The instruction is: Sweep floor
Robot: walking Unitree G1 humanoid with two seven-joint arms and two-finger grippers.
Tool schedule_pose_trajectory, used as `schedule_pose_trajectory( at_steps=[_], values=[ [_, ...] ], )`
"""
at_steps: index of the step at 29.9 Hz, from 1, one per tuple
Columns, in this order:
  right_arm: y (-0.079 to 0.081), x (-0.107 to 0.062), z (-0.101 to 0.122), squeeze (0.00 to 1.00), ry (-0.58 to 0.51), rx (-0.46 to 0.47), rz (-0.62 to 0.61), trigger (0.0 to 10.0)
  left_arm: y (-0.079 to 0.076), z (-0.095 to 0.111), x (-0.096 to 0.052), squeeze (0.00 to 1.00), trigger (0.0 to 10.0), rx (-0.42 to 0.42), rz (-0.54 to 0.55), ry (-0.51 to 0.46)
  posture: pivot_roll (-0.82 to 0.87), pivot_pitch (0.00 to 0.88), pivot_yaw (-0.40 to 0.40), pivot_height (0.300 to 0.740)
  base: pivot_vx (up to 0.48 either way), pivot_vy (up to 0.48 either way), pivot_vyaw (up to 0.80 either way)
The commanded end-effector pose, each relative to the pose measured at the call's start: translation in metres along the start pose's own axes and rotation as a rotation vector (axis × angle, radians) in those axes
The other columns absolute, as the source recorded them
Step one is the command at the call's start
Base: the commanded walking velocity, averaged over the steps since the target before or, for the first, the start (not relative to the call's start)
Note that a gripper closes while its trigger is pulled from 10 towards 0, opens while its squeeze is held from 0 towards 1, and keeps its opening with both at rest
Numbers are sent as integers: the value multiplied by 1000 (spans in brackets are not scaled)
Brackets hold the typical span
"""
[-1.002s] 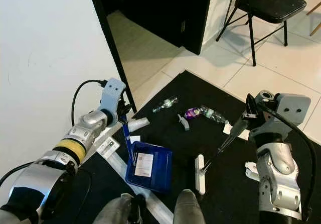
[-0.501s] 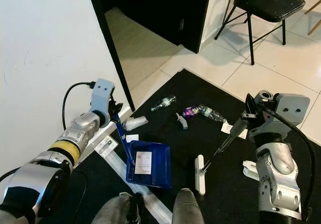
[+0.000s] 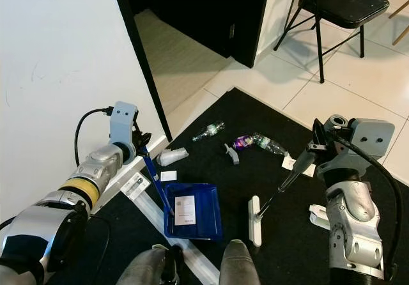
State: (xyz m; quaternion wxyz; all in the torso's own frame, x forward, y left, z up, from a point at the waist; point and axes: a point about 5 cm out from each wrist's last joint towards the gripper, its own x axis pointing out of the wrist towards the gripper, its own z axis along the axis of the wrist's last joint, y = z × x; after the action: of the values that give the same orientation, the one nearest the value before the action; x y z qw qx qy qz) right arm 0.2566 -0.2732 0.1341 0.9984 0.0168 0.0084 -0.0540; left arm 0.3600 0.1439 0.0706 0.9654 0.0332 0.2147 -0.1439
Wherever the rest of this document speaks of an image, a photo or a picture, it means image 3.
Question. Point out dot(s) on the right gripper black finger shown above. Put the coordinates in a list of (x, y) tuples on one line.
[(319, 135), (323, 157)]

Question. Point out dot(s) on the blue plastic dustpan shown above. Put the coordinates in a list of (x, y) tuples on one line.
[(208, 208)]

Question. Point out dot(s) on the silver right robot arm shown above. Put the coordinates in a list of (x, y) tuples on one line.
[(351, 215)]

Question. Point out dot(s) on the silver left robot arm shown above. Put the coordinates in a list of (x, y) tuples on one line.
[(51, 234)]

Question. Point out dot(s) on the black floor mat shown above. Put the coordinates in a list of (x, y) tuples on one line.
[(287, 246)]

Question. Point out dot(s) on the white floor tape strip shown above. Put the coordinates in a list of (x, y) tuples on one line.
[(201, 269)]

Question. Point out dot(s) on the white printed label tag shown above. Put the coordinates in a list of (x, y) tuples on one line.
[(136, 184)]

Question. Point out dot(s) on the small white paper card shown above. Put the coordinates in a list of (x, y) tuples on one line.
[(169, 176)]

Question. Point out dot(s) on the clear bottle green label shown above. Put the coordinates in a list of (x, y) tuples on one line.
[(209, 131)]

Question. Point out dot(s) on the grey angled plastic piece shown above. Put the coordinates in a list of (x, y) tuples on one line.
[(232, 155)]

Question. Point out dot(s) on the grey robot left leg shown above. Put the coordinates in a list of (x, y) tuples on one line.
[(153, 269)]

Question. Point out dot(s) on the grey robot leg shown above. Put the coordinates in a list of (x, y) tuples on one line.
[(243, 266), (153, 269)]

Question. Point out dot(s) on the black folding chair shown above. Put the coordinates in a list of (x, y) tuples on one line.
[(345, 4)]

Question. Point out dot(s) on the grey robot right leg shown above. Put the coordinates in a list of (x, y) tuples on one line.
[(243, 266)]

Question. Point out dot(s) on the wooden chair leg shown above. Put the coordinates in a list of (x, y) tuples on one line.
[(401, 23)]

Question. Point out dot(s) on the black cabinet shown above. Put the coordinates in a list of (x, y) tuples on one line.
[(198, 10)]

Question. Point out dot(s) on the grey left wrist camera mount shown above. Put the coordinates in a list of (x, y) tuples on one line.
[(123, 122)]

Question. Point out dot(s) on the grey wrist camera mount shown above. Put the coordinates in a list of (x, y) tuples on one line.
[(123, 122), (372, 138)]

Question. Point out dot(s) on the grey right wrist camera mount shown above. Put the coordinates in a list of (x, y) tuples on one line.
[(372, 138)]

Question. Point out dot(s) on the white plastic bracket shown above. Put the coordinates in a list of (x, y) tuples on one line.
[(318, 216)]

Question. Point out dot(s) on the black door frame post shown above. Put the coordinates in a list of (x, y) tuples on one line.
[(137, 55)]

